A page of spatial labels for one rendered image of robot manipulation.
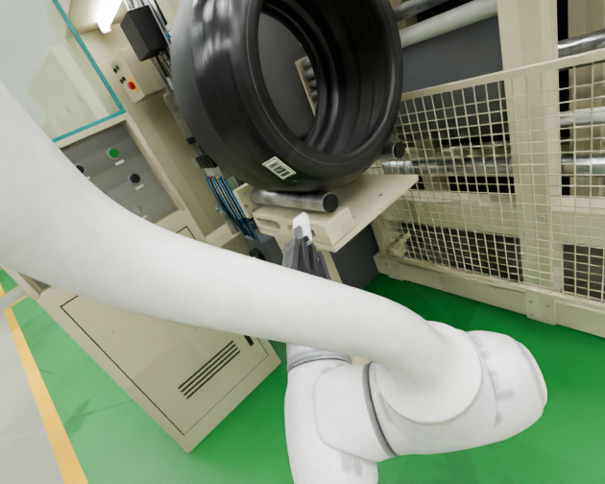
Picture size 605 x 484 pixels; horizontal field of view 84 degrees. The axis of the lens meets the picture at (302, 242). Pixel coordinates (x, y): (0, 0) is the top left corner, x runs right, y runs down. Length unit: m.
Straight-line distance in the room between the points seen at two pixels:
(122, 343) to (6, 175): 1.22
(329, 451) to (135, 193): 1.12
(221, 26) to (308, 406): 0.62
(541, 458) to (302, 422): 1.00
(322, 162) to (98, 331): 0.97
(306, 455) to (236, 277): 0.25
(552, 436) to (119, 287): 1.30
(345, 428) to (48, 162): 0.35
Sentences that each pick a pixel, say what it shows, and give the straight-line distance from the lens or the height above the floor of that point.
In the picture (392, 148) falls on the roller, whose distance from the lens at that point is 0.97.
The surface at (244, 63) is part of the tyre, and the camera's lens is 0.69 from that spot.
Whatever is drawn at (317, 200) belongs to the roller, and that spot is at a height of 0.92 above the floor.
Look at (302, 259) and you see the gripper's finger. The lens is 0.56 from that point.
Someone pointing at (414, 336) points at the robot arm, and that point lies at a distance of 0.30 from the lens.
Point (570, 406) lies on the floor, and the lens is 1.44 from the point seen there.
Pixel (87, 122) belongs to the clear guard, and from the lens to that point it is 1.32.
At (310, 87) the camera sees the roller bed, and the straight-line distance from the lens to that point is 1.41.
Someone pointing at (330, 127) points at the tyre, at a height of 0.99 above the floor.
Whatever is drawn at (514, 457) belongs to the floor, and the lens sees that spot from 1.35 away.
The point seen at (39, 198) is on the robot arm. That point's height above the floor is 1.20.
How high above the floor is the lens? 1.21
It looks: 27 degrees down
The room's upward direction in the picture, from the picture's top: 25 degrees counter-clockwise
